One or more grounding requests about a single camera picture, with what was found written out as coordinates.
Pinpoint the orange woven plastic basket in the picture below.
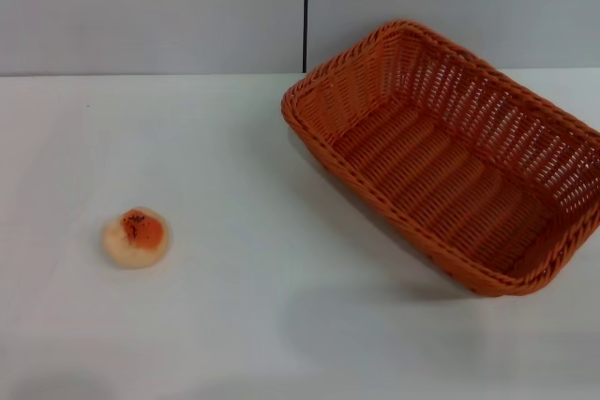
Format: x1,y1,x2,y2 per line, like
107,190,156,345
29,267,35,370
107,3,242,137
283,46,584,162
280,19,600,298

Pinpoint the round bun with orange topping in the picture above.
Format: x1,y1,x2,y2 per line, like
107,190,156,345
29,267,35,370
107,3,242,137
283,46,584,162
101,206,173,271

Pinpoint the black vertical wall panel strip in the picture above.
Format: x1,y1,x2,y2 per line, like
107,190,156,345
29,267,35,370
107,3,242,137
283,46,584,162
302,0,311,75

